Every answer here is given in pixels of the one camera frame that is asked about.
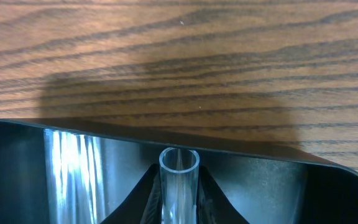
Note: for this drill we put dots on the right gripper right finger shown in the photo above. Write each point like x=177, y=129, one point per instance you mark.
x=210, y=205

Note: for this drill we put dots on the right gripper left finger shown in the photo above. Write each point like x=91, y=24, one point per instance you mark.
x=145, y=202

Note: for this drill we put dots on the clear test tube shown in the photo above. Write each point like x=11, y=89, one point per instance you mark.
x=90, y=174
x=179, y=193
x=59, y=174

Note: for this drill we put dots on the black tray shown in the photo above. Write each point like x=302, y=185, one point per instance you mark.
x=259, y=186

